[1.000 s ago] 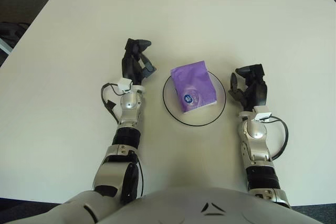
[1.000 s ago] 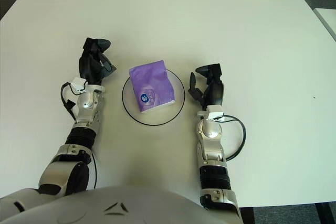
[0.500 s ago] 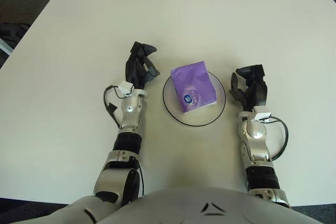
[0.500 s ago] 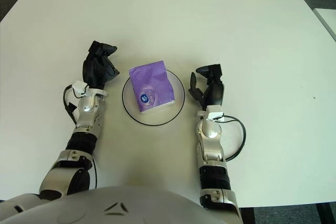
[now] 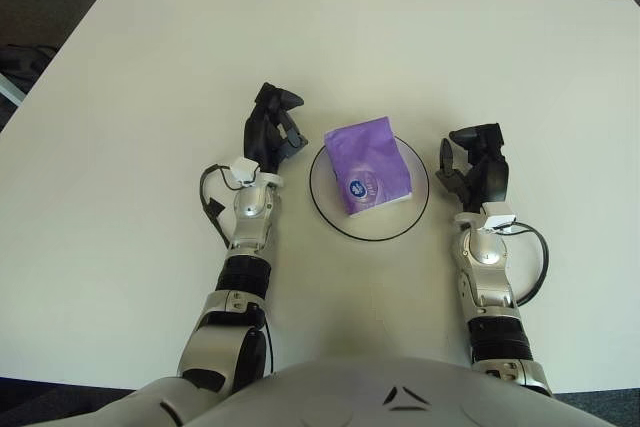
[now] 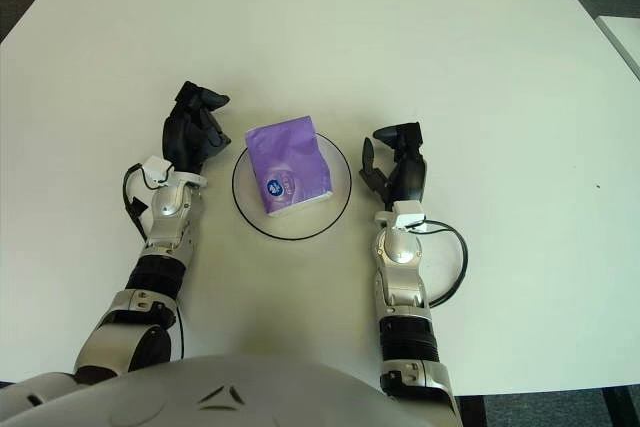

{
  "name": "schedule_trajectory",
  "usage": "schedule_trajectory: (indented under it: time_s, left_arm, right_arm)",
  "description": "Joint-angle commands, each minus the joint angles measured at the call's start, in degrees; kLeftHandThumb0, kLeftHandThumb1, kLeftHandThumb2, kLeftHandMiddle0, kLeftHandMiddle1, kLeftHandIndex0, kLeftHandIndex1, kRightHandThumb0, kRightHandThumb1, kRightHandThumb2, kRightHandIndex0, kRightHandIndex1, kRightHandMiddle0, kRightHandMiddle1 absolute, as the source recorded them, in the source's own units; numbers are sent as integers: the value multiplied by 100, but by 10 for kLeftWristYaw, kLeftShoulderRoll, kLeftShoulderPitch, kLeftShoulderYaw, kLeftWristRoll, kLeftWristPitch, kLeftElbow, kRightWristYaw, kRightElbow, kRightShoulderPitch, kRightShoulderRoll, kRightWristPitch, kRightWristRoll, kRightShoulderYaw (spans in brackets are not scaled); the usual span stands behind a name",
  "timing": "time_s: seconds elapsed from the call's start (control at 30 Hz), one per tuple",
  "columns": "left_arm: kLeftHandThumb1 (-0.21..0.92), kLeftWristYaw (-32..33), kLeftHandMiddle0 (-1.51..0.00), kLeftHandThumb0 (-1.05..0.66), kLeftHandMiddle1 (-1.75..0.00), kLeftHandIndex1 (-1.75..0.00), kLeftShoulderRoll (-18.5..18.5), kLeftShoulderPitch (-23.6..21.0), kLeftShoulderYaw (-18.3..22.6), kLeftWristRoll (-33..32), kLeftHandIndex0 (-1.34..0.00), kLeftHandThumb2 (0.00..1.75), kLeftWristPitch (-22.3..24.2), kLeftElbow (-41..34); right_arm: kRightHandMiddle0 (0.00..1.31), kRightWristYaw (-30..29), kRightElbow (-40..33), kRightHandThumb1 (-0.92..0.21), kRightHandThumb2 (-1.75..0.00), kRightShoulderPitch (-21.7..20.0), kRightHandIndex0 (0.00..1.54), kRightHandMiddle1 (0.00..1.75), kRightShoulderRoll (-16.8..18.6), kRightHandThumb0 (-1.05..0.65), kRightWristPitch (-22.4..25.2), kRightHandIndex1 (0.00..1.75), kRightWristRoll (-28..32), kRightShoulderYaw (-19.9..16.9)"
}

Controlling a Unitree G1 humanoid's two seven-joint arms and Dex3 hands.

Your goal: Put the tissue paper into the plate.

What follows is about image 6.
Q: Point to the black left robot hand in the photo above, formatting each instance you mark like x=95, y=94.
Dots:
x=187, y=139

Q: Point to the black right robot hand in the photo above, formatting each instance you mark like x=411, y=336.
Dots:
x=410, y=177

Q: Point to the purple tissue paper pack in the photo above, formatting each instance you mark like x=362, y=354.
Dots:
x=290, y=167

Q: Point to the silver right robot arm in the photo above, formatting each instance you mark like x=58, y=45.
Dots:
x=402, y=257

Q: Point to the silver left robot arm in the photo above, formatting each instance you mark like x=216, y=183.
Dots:
x=160, y=247

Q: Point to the white plate with black rim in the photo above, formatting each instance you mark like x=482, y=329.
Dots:
x=300, y=224

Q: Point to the black table leg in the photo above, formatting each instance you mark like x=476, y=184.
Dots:
x=617, y=409
x=472, y=412

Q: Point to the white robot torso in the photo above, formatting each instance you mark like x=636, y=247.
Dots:
x=200, y=387

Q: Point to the white side table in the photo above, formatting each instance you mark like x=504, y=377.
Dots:
x=625, y=34

